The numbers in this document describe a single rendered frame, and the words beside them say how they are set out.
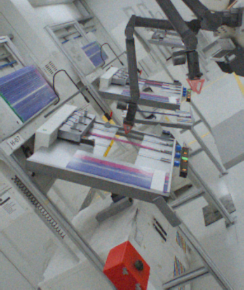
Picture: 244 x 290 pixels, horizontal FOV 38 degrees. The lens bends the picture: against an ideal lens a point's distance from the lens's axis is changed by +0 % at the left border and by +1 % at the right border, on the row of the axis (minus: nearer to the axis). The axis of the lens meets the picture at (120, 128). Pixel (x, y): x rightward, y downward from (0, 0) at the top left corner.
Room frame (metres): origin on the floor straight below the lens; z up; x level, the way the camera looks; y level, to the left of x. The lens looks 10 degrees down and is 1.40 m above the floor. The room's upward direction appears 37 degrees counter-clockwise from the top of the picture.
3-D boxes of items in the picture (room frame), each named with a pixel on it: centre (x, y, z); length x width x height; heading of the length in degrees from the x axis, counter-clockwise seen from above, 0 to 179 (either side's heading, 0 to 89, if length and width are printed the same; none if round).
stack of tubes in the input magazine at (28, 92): (2.14, 0.34, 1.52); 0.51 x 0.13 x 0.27; 158
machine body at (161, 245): (2.13, 0.48, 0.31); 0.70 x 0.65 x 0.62; 158
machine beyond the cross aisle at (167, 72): (6.78, -1.35, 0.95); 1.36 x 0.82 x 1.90; 68
